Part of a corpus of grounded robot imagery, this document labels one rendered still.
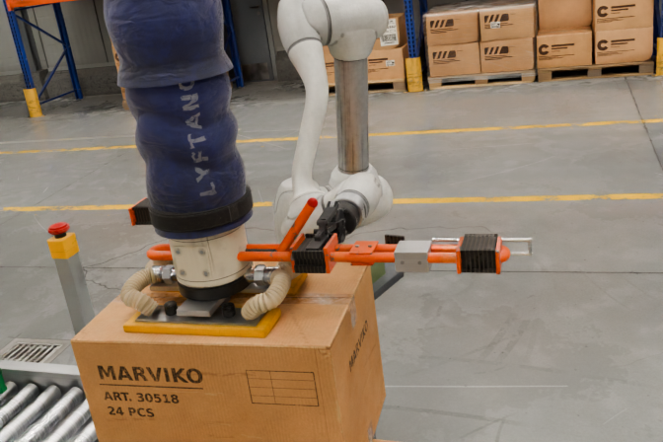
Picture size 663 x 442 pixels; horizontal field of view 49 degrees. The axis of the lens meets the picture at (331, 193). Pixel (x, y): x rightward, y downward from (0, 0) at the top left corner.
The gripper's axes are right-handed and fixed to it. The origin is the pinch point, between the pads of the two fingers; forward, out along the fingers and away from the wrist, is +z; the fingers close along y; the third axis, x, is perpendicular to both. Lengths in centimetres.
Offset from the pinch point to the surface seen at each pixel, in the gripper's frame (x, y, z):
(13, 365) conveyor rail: 131, 61, -33
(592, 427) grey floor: -57, 120, -102
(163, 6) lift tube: 20, -55, 9
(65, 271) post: 112, 32, -48
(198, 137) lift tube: 18.8, -29.0, 7.9
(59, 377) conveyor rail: 110, 62, -31
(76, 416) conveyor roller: 94, 65, -16
